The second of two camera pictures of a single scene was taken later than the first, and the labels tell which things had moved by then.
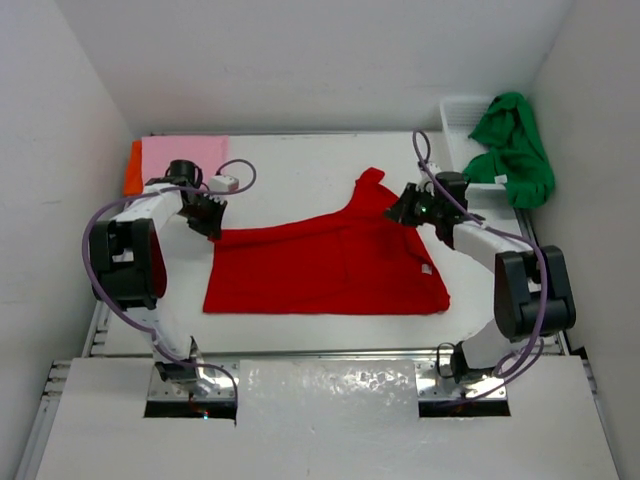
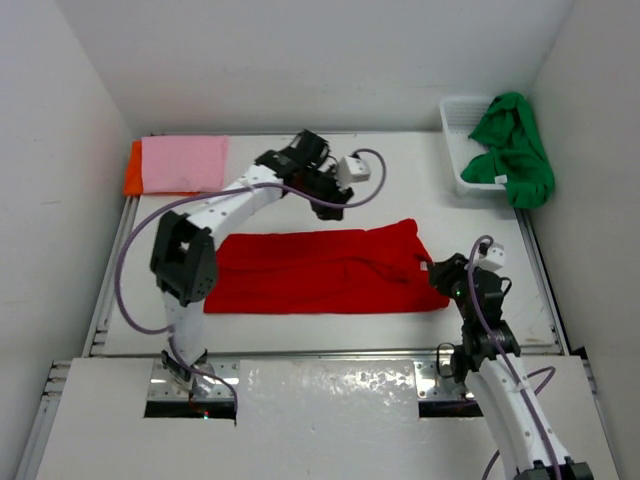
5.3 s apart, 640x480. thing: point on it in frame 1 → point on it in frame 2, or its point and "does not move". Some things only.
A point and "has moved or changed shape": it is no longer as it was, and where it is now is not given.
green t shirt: (519, 158) does not move
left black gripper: (212, 228) → (337, 195)
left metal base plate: (214, 382) does not move
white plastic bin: (461, 115) does not move
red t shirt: (360, 262) has moved or changed shape
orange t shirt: (133, 186) does not move
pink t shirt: (210, 152) does not move
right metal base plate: (435, 381) does not move
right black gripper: (401, 210) → (440, 272)
